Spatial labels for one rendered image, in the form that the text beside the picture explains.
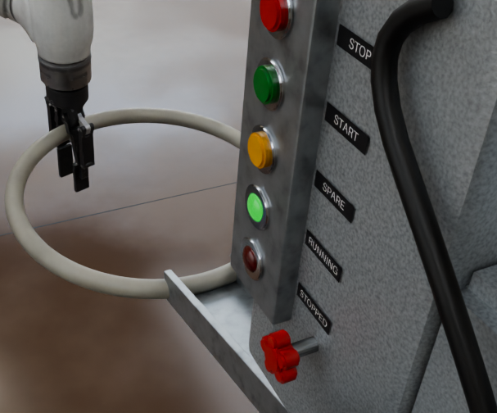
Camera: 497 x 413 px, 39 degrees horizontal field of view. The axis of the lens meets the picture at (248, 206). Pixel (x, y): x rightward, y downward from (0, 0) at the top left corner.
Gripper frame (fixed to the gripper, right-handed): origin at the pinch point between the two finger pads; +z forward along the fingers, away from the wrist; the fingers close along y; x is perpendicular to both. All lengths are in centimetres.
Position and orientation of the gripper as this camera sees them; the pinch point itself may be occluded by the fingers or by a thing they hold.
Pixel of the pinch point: (73, 169)
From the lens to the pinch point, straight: 143.1
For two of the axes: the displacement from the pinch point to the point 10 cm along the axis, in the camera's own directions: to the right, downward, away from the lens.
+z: -1.0, 7.5, 6.5
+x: 7.4, -3.8, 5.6
